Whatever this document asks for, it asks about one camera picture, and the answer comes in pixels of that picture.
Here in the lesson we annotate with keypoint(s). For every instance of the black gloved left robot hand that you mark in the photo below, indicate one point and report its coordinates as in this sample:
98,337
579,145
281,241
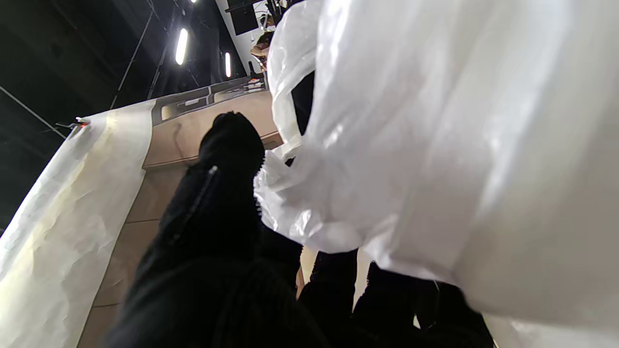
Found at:
213,270

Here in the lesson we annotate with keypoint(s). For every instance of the ceiling light tube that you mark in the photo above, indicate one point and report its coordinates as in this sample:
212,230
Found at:
228,64
181,46

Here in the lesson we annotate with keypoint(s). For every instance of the white printed plastic bag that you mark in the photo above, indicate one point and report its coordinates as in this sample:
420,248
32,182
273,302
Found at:
435,145

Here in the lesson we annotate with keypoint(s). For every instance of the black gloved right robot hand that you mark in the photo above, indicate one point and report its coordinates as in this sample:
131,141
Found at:
303,104

